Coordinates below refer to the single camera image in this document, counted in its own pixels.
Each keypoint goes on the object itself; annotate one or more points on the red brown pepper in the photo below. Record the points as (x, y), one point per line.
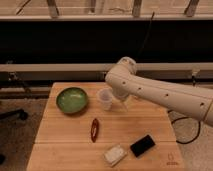
(94, 130)

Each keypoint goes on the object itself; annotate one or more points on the clear plastic cup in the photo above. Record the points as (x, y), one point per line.
(104, 97)

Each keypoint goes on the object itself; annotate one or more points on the green ceramic bowl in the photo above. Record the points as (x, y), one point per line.
(72, 100)

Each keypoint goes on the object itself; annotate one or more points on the white rectangular sponge block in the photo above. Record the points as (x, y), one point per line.
(114, 155)

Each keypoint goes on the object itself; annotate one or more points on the black smartphone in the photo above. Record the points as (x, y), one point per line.
(142, 145)

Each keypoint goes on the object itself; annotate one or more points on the black office chair base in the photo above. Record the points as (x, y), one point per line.
(20, 113)

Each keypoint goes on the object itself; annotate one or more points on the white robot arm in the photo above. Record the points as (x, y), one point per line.
(194, 102)

